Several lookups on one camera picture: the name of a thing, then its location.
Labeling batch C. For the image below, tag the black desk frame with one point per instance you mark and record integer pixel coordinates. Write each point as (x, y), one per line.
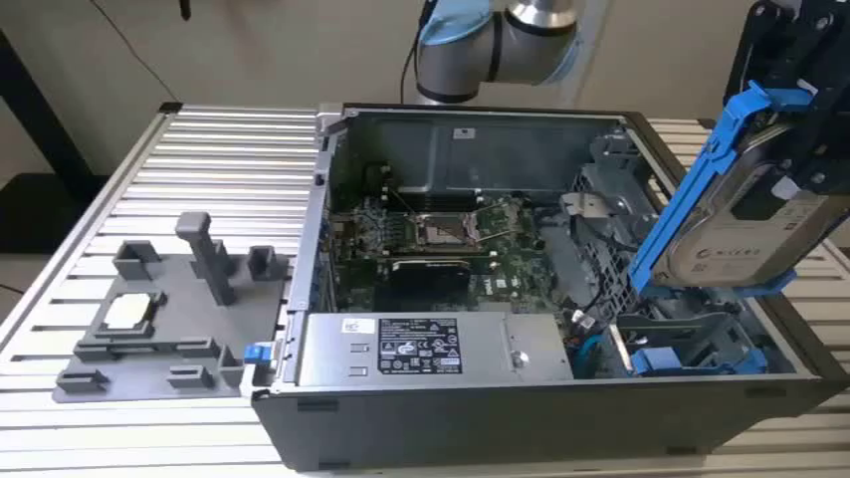
(40, 124)

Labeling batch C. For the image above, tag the small black hanging object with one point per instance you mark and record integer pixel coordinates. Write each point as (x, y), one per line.
(185, 10)

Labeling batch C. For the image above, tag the grey parts rack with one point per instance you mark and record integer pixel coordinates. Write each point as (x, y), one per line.
(172, 368)

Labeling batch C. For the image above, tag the silver power supply unit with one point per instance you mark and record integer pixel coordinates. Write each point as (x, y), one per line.
(333, 358)

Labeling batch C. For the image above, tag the black open PC case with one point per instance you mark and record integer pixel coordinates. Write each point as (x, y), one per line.
(465, 428)

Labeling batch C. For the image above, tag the silver CPU chip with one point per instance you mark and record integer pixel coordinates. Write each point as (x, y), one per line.
(130, 313)

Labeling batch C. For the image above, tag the metal drive cage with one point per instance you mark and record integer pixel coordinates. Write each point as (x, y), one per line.
(612, 199)

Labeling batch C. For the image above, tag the CPU socket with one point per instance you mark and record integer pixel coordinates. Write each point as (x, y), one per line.
(442, 231)

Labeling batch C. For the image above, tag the green motherboard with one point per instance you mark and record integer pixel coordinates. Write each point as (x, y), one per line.
(518, 279)

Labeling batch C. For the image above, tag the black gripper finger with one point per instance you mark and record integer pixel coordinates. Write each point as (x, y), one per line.
(826, 124)
(750, 50)

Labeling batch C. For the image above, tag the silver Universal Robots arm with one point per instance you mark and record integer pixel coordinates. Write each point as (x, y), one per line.
(458, 65)

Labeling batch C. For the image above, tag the blue case latch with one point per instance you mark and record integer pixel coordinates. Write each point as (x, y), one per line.
(255, 354)

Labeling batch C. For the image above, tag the black graphics card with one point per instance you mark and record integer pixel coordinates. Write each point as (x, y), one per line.
(429, 279)

